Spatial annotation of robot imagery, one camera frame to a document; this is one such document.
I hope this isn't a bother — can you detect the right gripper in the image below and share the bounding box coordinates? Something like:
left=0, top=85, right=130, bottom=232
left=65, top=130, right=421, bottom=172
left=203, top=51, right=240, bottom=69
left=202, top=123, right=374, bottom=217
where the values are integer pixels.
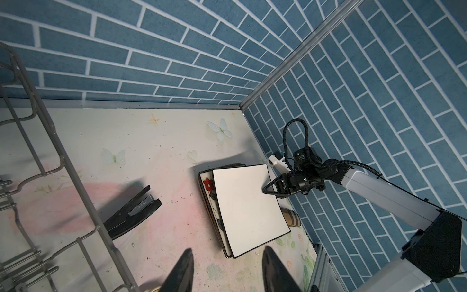
left=261, top=147, right=326, bottom=199

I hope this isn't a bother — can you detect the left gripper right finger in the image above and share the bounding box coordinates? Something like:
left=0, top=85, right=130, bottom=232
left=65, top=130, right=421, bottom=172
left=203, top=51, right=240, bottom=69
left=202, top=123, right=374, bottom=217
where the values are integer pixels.
left=262, top=246, right=301, bottom=292

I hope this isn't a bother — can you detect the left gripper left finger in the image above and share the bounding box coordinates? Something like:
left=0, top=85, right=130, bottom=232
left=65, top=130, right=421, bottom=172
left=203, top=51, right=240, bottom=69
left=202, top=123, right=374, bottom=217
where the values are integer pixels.
left=159, top=248, right=194, bottom=292

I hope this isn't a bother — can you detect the white square plate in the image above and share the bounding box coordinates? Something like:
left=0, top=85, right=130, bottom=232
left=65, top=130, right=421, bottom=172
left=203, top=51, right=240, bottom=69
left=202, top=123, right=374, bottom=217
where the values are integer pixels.
left=212, top=164, right=290, bottom=259

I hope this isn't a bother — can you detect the floral square plate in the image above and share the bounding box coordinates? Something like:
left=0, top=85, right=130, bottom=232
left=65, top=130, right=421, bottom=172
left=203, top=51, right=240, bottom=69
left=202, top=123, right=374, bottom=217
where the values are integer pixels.
left=199, top=169, right=234, bottom=259

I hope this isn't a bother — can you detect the brown striped cylinder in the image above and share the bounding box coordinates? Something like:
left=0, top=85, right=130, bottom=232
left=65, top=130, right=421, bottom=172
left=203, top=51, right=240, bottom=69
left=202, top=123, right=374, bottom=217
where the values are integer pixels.
left=280, top=207, right=302, bottom=228

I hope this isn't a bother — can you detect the black stapler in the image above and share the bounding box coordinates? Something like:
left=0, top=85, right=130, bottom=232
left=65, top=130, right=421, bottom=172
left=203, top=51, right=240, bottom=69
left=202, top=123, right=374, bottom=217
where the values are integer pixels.
left=104, top=185, right=162, bottom=240

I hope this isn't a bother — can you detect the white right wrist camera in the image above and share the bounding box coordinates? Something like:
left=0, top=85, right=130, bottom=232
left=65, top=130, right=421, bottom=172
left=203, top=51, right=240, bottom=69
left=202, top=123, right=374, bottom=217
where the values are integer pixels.
left=267, top=151, right=290, bottom=175

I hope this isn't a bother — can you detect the aluminium mounting rail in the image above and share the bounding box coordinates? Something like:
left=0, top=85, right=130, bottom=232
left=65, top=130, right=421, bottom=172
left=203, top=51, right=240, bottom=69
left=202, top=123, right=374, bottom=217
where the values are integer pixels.
left=308, top=244, right=348, bottom=292

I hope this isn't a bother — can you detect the grey wire dish rack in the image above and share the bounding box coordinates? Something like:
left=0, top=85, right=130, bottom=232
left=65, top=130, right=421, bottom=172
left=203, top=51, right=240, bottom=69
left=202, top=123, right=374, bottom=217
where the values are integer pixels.
left=1, top=44, right=139, bottom=292

